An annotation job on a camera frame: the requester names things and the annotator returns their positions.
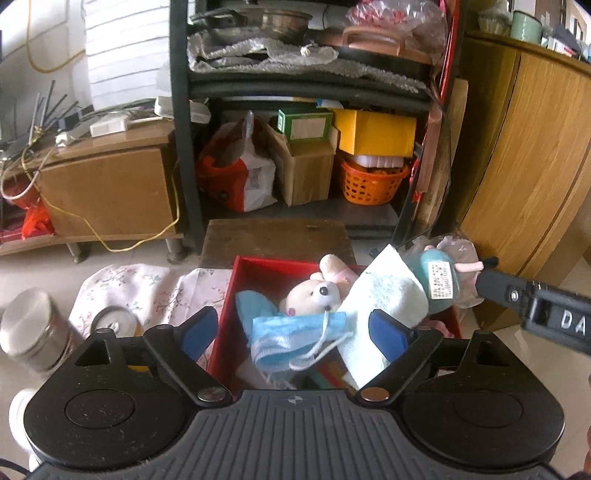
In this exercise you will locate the white ribbed container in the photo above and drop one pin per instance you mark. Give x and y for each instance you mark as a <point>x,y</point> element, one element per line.
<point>378,161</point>

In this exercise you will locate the dark wooden stool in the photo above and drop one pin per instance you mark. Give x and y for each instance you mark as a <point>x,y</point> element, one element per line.
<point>277,244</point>

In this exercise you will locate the white power strip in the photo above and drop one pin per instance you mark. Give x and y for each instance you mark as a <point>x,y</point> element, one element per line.
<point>194,110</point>

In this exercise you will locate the green mug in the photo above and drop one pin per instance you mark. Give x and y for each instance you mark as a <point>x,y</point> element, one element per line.
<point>526,27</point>

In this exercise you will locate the black shelf rack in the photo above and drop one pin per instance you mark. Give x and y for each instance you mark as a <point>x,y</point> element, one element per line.
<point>180,138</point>

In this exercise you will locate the wooden television cabinet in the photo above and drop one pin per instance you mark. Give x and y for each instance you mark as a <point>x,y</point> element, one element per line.
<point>101,194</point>

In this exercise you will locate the yellow carton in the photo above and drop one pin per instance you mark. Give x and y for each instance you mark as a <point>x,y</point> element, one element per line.
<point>374,134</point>

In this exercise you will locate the orange plastic basket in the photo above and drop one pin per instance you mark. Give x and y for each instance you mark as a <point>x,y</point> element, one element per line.
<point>374,187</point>

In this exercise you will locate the blue yellow drink can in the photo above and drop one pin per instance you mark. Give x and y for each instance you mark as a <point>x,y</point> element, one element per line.
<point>115,321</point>

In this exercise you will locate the red cardboard box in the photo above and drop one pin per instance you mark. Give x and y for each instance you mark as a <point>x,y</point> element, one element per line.
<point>226,341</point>

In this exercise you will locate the green carton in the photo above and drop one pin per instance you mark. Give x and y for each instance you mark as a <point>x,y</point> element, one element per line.
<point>304,125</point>

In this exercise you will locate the white towel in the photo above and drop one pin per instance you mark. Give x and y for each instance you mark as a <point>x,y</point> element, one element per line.
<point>383,295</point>

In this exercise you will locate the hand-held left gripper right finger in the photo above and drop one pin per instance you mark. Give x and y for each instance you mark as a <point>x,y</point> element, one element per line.
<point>388,332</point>

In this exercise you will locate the metal pot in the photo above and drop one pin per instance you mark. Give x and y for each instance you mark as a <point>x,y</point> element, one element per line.
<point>281,23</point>

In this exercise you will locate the stainless steel thermos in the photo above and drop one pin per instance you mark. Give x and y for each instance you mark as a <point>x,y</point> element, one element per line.
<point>37,327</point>

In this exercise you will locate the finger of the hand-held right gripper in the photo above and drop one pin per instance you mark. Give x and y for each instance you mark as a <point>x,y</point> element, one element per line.
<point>501,286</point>

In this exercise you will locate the brown cardboard box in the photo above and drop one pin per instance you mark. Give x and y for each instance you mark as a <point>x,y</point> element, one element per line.
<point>304,175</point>

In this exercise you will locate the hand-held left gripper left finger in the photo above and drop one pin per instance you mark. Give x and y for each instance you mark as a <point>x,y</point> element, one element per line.
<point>198,327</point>

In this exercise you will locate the red white plastic bag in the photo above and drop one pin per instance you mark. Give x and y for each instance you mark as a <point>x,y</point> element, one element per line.
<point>249,184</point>

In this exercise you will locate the bubble wrap sheet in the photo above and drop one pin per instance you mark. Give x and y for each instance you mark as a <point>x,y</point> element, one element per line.
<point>240,53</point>

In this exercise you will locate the blue haired doll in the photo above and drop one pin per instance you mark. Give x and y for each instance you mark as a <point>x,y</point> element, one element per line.
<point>420,272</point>

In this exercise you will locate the wooden board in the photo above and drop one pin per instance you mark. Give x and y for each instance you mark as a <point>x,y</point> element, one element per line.
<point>455,138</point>

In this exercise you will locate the pan with pink lid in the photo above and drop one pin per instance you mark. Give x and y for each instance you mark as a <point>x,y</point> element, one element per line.
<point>378,46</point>

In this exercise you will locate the black antenna router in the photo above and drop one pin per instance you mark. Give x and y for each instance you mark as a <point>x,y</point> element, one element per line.
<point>46,115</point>

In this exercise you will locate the glass jar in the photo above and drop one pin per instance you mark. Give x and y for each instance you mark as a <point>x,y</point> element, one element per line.
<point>21,406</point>

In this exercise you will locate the clear red printed plastic bag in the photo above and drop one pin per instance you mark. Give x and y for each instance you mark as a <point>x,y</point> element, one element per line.
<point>397,16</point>

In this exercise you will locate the white power adapter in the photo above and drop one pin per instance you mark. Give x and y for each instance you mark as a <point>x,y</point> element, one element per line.
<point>108,125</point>

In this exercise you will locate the white slatted panel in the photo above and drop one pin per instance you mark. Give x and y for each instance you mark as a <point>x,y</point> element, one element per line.
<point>129,55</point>

